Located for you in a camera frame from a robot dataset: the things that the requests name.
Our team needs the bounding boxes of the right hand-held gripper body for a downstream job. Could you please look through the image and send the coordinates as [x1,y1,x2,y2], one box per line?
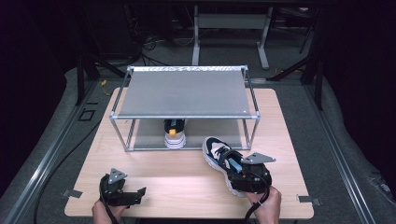
[228,152,276,194]

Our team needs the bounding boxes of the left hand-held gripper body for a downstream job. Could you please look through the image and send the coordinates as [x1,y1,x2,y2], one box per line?
[98,167,139,207]

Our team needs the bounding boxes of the white and navy sneaker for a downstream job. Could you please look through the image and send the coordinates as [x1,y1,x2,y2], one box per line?
[202,135,250,199]
[163,119,187,149]

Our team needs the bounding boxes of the metal shoe rack grey shelves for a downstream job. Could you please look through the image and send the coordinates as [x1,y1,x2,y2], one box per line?
[108,64,262,153]

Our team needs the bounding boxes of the person's left hand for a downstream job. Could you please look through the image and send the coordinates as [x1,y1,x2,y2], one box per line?
[92,199,129,224]

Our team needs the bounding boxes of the person's right hand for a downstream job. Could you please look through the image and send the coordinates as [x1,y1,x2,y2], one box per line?
[246,186,283,224]

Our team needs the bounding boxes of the black tripod stand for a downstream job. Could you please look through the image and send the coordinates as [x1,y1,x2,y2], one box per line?
[267,8,325,110]
[76,52,126,106]

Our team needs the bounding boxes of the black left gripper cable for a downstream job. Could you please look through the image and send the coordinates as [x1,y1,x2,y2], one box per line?
[99,186,120,224]

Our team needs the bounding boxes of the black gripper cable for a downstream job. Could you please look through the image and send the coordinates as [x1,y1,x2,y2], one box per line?
[244,176,271,224]
[99,186,120,224]

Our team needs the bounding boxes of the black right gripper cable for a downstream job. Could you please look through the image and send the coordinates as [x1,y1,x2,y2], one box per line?
[244,176,271,224]

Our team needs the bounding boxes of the grey metal table bracket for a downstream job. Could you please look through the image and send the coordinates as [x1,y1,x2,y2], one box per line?
[297,194,321,206]
[62,189,83,199]

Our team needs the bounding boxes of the black floor cable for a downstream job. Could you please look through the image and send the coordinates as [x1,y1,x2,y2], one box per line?
[32,118,104,224]

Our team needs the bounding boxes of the aluminium floor rail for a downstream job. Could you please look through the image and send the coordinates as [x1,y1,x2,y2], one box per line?
[3,80,98,224]
[306,83,377,224]

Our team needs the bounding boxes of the yellow cable plug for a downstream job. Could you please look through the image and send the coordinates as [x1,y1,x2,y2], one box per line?
[100,79,112,96]

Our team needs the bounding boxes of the tangled black floor cables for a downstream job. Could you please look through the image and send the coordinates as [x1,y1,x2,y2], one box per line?
[136,32,194,67]

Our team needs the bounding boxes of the white metal stand frame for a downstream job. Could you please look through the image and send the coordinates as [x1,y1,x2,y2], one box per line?
[191,4,275,71]

